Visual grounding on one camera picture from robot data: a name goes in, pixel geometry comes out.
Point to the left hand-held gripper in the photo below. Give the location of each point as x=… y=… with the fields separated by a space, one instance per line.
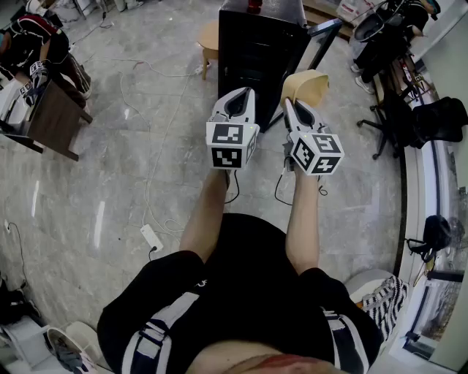
x=230 y=117

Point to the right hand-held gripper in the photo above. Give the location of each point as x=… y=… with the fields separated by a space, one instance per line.
x=314 y=153

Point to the black mini fridge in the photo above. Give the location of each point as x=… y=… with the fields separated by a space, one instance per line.
x=256 y=55

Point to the person's left forearm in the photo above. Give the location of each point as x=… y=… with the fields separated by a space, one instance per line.
x=206 y=212

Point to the person's right forearm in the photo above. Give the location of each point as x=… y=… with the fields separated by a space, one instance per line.
x=303 y=226

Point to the round wooden stool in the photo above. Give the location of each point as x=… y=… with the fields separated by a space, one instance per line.
x=209 y=38

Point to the black office chair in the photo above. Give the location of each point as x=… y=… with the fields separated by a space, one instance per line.
x=393 y=117

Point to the red object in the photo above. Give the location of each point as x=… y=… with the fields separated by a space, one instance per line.
x=254 y=5

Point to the black bag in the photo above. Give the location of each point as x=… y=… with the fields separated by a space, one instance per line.
x=438 y=120

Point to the white round stool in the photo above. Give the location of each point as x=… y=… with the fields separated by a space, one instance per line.
x=365 y=283

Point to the white power strip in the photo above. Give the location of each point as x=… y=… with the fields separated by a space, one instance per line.
x=150 y=236

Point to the black backpack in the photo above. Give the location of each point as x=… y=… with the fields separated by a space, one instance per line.
x=435 y=233

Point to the person's black shirt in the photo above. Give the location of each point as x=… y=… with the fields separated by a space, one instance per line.
x=248 y=285

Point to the black and white striped cloth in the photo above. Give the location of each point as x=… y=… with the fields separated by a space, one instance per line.
x=387 y=303

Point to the dark brown wooden table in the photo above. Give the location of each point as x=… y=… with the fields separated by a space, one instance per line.
x=55 y=117

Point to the white box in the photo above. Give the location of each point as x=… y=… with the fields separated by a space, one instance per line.
x=22 y=339

